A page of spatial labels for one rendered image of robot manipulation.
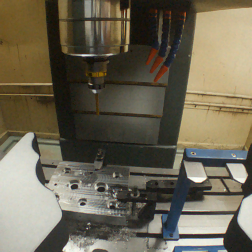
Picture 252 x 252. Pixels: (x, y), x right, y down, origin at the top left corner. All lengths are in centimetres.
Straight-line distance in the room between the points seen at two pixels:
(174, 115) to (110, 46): 72
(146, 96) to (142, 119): 13
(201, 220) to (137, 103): 59
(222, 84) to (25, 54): 138
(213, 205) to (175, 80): 58
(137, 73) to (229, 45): 71
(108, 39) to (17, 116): 144
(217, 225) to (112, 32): 70
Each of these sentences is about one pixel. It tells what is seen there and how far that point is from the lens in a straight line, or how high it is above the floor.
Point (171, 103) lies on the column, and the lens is 103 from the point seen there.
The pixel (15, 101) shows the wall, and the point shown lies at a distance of 171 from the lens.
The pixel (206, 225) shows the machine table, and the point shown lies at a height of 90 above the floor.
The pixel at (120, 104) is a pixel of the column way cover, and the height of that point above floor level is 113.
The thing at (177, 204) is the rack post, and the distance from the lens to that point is 61.
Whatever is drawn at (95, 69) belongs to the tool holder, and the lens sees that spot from 47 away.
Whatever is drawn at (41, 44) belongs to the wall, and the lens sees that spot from 146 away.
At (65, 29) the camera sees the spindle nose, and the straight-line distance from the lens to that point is 43.
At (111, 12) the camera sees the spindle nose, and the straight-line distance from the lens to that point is 41.
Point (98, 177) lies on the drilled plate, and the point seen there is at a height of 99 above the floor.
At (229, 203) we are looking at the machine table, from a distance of 89.
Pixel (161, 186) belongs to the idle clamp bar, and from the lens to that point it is 77.
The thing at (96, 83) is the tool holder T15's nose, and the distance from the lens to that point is 48.
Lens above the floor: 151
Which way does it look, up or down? 29 degrees down
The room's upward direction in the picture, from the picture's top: 2 degrees clockwise
